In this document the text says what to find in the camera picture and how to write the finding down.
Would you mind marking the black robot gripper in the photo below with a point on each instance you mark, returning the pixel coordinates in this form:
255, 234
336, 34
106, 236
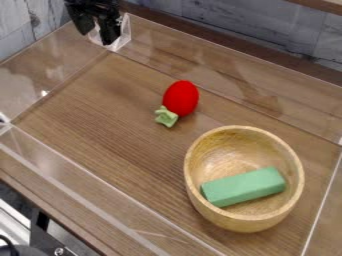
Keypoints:
80, 9

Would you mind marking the red plush fruit green stem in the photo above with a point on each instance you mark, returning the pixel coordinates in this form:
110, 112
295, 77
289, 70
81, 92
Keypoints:
180, 102

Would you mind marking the round wooden bowl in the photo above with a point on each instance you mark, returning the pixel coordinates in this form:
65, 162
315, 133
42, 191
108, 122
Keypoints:
232, 150

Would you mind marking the green rectangular block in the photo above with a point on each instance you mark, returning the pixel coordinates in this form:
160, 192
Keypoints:
240, 188

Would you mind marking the black table leg frame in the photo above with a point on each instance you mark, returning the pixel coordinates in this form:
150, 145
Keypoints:
53, 239

